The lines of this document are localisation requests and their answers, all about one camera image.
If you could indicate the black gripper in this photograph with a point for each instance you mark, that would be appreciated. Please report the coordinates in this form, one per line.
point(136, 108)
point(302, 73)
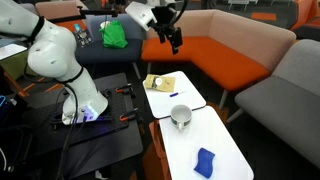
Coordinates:
point(164, 17)

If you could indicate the white cup with green band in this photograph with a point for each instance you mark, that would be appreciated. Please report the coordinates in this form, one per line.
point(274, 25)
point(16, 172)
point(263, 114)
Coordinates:
point(181, 116)

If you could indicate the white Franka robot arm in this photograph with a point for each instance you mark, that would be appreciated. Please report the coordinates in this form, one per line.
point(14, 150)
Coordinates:
point(50, 50)

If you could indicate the tan tea pouch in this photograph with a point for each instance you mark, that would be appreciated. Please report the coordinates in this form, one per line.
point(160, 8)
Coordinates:
point(160, 83)

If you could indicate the orange sofa with beige back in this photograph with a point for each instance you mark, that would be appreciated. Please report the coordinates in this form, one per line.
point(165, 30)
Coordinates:
point(220, 53)

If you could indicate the blue and white pen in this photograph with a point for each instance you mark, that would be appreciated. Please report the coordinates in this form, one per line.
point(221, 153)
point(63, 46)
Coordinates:
point(176, 94)

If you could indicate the green bag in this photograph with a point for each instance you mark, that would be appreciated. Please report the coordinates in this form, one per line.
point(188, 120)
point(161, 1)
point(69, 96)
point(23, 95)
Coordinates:
point(113, 34)

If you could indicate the white table with rounded corners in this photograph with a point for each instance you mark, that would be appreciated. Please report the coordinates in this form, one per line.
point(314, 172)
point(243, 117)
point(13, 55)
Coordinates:
point(213, 140)
point(173, 100)

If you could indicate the dark blue-grey sofa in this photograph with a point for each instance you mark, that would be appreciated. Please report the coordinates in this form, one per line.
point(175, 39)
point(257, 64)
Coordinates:
point(100, 50)

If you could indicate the black perforated mounting board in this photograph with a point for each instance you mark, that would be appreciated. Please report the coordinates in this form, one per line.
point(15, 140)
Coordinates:
point(115, 106)

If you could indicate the orange chair with beige back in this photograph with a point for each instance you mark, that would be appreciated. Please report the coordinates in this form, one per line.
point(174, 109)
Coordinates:
point(60, 11)

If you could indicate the black cart top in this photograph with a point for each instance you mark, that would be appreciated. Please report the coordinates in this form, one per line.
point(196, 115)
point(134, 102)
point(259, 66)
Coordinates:
point(106, 146)

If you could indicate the blue folded cloth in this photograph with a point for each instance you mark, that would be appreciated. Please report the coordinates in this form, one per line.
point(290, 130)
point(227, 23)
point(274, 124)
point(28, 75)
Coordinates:
point(204, 162)

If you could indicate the light grey sofa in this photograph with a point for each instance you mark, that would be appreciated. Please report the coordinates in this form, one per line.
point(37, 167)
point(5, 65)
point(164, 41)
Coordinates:
point(286, 100)

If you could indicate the orange armchair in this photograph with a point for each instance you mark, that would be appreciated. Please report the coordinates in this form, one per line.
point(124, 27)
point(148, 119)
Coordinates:
point(308, 16)

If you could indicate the black camera boom bar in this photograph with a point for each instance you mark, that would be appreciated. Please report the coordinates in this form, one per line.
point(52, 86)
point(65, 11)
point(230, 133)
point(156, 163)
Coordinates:
point(83, 14)

